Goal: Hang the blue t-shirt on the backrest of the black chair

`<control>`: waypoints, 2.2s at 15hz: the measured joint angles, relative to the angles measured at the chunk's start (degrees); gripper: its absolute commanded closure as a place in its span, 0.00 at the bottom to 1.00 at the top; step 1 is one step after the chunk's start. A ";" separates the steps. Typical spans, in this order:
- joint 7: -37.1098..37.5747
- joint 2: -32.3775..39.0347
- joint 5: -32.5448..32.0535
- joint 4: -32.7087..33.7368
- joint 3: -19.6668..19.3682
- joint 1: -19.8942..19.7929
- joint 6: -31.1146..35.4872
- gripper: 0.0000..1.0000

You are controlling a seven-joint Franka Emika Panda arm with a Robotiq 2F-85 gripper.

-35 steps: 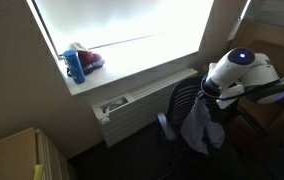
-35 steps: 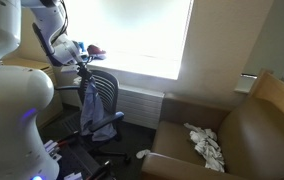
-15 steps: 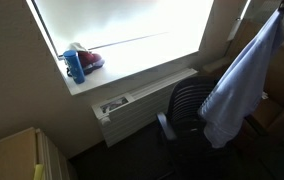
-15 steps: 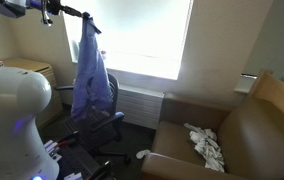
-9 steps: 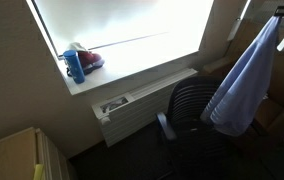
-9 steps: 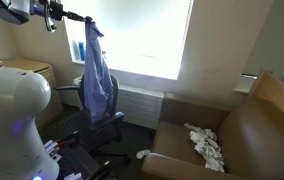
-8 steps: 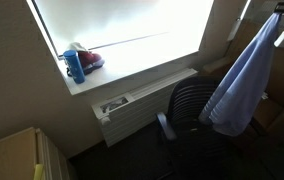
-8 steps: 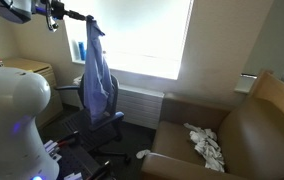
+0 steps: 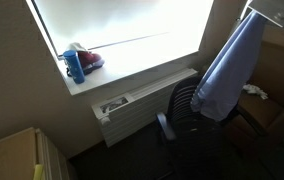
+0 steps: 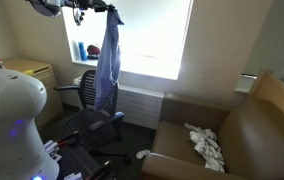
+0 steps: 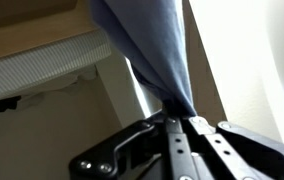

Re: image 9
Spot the light wooden dresser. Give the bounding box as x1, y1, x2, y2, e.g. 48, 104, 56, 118
0, 126, 79, 180

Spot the white wall radiator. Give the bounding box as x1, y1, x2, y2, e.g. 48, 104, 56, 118
91, 67, 199, 148

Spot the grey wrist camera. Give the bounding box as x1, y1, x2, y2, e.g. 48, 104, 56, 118
247, 0, 284, 28

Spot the blue t-shirt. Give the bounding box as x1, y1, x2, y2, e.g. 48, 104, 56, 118
190, 11, 268, 123

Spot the printed paper sheet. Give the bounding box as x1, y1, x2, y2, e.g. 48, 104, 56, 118
98, 95, 130, 115

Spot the black office chair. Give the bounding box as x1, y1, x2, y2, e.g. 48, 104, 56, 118
155, 75, 250, 180

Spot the large crumpled white cloth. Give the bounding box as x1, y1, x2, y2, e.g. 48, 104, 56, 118
242, 83, 269, 101

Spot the yellow sticky note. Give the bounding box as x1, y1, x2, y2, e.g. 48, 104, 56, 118
32, 163, 45, 180

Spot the red shoe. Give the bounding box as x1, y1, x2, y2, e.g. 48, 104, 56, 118
67, 42, 106, 76

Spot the brown leather armchair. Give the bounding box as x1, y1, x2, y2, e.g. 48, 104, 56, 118
224, 23, 284, 180

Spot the blue cylindrical bottle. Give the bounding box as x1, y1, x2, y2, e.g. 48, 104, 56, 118
62, 49, 86, 85

